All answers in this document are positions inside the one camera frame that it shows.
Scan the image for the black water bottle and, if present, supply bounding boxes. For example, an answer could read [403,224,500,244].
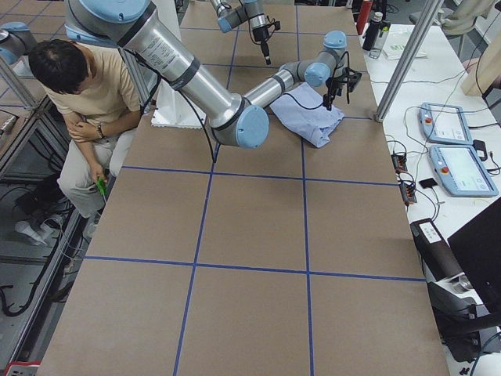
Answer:
[362,12,384,51]

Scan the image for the upper teach pendant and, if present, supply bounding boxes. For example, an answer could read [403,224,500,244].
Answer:
[418,102,473,146]

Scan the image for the red bottle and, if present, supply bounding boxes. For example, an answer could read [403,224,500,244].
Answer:
[356,0,373,35]

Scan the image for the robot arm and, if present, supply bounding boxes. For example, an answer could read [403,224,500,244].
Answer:
[66,1,348,148]
[210,0,280,66]

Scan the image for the seated person beige shirt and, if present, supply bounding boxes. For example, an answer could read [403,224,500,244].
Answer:
[28,39,142,219]

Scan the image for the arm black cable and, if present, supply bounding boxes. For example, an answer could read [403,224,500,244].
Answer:
[283,50,351,110]

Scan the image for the green handled grabber tool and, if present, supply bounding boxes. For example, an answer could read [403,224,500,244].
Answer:
[96,177,107,203]

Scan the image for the lower teach pendant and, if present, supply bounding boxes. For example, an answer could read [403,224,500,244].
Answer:
[429,144,499,197]

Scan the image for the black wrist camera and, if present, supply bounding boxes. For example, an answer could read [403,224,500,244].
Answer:
[347,69,362,93]

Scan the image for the light blue striped shirt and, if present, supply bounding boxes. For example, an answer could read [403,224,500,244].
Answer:
[269,83,344,148]

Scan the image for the aluminium frame post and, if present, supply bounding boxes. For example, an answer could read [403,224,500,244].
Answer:
[374,0,443,123]

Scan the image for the teach pendant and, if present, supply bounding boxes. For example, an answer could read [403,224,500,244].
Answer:
[429,144,499,197]
[418,102,473,146]

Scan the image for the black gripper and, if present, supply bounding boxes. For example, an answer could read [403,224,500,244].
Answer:
[251,26,271,65]
[323,76,344,110]

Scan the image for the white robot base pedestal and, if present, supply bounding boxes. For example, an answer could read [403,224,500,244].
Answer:
[151,0,205,128]

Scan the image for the black monitor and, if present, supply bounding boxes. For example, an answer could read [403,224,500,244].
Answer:
[448,200,500,313]

